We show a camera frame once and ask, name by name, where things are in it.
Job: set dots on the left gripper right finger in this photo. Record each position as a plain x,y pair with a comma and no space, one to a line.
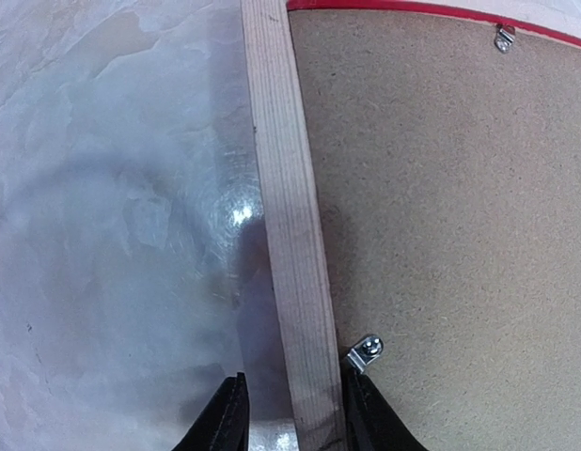
370,421

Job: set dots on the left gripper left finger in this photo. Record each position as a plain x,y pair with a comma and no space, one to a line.
223,425

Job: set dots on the red wooden picture frame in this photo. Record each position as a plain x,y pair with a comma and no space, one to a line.
304,301

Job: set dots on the brown backing board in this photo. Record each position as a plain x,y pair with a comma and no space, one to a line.
449,180

